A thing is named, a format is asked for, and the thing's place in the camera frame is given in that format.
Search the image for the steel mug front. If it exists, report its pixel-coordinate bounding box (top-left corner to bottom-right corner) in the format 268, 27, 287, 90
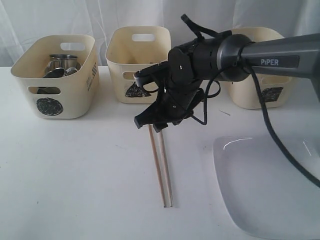
64, 66, 81, 77

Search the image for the white square plate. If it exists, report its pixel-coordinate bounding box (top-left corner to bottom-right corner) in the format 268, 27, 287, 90
213, 136, 320, 240

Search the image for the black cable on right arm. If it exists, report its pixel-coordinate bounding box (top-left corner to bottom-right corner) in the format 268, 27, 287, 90
181, 14, 320, 188

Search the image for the cream bin with circle mark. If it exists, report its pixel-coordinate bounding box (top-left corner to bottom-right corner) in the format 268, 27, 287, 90
11, 35, 99, 119

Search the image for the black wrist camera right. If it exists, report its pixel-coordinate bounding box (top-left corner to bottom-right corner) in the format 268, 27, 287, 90
133, 61, 170, 94

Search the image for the cream bin with triangle mark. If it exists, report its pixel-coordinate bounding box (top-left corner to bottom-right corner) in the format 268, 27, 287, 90
105, 26, 171, 104

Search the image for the cream bin with square mark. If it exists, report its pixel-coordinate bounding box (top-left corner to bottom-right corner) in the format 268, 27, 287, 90
221, 27, 296, 110

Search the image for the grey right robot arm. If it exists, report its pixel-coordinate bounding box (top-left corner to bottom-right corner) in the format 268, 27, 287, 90
134, 33, 320, 132

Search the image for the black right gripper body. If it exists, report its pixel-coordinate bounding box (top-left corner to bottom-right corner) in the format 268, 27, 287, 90
152, 41, 220, 125

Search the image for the wooden chopstick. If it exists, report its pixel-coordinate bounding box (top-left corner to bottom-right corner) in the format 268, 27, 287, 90
159, 131, 173, 208
148, 124, 167, 208

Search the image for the steel mug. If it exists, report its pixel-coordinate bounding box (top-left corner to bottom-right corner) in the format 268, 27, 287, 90
64, 66, 81, 77
44, 53, 81, 74

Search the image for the stainless steel bowl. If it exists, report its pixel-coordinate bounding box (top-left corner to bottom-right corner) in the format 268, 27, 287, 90
36, 67, 65, 95

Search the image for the white curtain backdrop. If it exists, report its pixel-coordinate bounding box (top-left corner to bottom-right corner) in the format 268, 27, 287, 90
0, 0, 320, 67

